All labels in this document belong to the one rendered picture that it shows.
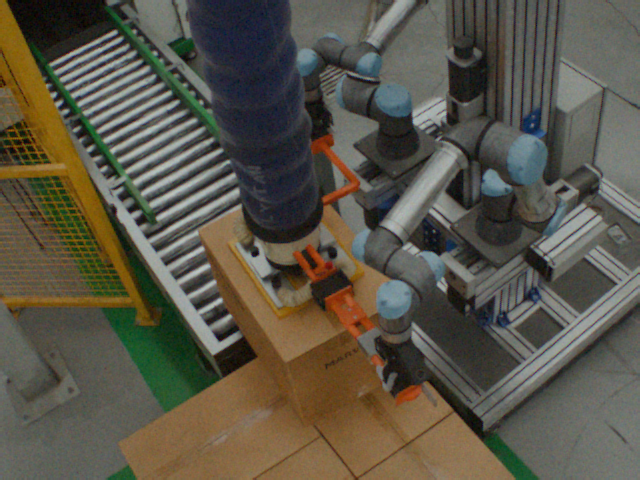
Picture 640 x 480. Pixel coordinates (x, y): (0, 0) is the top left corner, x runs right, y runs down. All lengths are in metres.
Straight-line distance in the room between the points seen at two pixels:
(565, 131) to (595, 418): 1.25
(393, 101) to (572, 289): 1.26
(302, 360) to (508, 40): 1.06
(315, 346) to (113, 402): 1.56
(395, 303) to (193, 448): 1.26
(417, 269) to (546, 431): 1.64
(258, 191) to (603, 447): 1.84
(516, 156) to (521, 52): 0.51
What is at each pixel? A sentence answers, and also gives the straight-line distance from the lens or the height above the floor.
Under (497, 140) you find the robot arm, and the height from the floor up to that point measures 1.64.
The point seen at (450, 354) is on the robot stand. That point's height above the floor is 0.21.
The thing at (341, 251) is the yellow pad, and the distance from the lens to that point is 2.49.
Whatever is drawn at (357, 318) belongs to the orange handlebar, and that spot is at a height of 1.21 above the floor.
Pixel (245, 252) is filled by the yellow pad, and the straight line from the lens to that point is 2.54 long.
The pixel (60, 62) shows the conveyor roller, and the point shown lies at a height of 0.53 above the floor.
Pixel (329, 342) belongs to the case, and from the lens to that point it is 2.34.
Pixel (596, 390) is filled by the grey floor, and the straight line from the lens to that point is 3.50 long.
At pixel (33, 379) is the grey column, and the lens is 3.75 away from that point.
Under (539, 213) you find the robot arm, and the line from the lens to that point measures 2.32.
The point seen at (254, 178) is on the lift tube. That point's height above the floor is 1.52.
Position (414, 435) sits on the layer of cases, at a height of 0.54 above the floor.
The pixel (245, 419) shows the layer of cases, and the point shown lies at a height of 0.54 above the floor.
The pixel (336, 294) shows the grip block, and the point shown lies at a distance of 2.22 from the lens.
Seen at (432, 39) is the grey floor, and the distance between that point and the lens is 5.02.
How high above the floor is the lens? 3.02
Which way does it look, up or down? 50 degrees down
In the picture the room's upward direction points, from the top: 12 degrees counter-clockwise
